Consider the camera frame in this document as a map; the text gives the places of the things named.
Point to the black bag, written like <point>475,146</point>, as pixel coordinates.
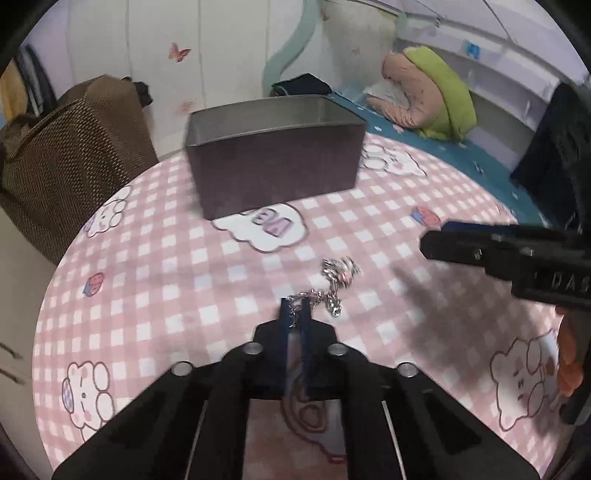
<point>143,92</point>

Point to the yellow hanging coat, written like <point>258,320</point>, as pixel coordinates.
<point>11,97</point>

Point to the folded dark clothes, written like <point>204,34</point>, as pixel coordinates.
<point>302,84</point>

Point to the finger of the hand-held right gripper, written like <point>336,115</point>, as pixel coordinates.
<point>457,247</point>
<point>475,227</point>

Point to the pale green wardrobe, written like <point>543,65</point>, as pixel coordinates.
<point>221,55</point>

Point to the person's right hand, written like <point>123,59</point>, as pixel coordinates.
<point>570,355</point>

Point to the pink butterfly sticker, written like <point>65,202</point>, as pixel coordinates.
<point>179,51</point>

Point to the pink plush pillow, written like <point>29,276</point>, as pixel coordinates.
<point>415,92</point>

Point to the green blanket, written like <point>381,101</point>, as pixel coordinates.
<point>443,83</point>

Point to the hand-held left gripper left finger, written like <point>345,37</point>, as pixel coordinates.
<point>282,332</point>

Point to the dark hanging jacket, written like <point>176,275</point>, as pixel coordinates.
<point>549,152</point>

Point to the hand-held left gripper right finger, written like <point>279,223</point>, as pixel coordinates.
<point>307,341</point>

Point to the white pillow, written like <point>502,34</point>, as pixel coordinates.
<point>385,94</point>

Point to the mint green bunk bed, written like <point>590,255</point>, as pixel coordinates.
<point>295,46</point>

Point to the dark hanging coats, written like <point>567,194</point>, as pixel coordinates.
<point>39,78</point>

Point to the grey storage box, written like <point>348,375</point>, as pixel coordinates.
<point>277,161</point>

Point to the pink checked bear tablecloth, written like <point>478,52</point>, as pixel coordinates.
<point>161,277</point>

